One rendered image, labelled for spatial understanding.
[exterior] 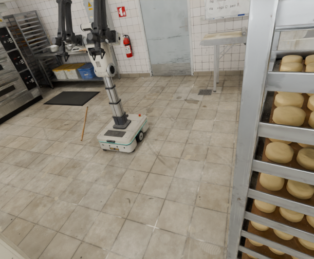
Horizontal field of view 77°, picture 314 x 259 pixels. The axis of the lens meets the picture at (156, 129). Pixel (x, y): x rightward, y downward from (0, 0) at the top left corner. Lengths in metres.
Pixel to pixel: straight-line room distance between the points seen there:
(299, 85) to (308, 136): 0.09
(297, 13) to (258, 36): 0.05
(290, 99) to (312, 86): 0.13
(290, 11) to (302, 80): 0.09
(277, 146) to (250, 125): 0.15
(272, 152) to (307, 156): 0.06
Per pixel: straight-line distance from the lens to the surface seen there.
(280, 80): 0.35
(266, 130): 0.39
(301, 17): 0.33
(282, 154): 0.47
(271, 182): 0.54
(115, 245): 2.02
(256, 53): 0.31
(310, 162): 0.48
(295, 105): 0.47
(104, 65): 2.42
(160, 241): 1.93
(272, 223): 0.59
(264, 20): 0.30
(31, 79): 5.56
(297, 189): 0.54
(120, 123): 2.76
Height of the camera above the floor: 1.73
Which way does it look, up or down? 35 degrees down
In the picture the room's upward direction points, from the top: 11 degrees counter-clockwise
